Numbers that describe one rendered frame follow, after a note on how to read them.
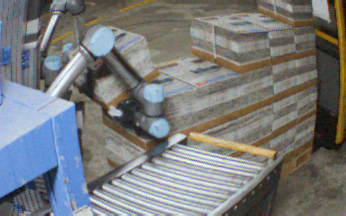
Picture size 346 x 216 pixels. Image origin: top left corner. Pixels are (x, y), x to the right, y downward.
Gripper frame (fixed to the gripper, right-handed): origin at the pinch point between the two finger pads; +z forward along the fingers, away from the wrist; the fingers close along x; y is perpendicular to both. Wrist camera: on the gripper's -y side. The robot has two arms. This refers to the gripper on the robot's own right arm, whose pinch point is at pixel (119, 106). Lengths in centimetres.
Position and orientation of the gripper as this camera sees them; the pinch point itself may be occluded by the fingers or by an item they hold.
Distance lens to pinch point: 300.7
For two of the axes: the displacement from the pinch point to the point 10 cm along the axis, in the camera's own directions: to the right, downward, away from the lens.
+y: -3.1, -7.9, -5.4
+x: -7.7, 5.4, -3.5
